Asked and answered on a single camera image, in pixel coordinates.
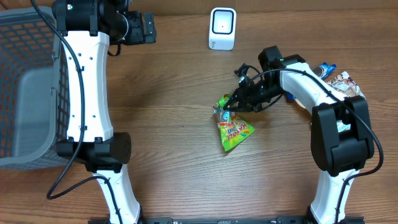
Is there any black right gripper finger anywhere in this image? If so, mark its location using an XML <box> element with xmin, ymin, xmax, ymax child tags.
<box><xmin>223</xmin><ymin>94</ymin><xmax>241</xmax><ymax>110</ymax></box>
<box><xmin>228</xmin><ymin>105</ymin><xmax>253</xmax><ymax>113</ymax></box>

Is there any green Haribo gummy bag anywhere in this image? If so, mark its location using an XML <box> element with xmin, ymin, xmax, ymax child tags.
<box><xmin>213</xmin><ymin>94</ymin><xmax>255</xmax><ymax>152</ymax></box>

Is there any blue Oreo cookie packet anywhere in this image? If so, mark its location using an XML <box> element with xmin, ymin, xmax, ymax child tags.
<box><xmin>312</xmin><ymin>62</ymin><xmax>336</xmax><ymax>80</ymax></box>

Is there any beige brown cookie bag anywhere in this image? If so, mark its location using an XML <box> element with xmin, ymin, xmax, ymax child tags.
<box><xmin>294</xmin><ymin>71</ymin><xmax>366</xmax><ymax>110</ymax></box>

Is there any light teal snack packet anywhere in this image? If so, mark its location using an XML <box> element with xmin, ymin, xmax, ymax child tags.
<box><xmin>336</xmin><ymin>120</ymin><xmax>351</xmax><ymax>133</ymax></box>

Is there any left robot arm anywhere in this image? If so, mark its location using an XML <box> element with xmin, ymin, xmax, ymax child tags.
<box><xmin>52</xmin><ymin>0</ymin><xmax>157</xmax><ymax>223</ymax></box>

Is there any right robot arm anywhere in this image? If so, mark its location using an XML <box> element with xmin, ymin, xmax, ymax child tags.
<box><xmin>224</xmin><ymin>46</ymin><xmax>374</xmax><ymax>223</ymax></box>

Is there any white barcode scanner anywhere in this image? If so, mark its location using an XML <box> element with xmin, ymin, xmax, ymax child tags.
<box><xmin>208</xmin><ymin>7</ymin><xmax>237</xmax><ymax>51</ymax></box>

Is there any grey plastic shopping basket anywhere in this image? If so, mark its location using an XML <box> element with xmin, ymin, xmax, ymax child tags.
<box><xmin>1</xmin><ymin>8</ymin><xmax>70</xmax><ymax>170</ymax></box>

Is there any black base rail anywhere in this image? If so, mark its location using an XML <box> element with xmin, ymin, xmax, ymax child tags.
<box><xmin>88</xmin><ymin>215</ymin><xmax>366</xmax><ymax>224</ymax></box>

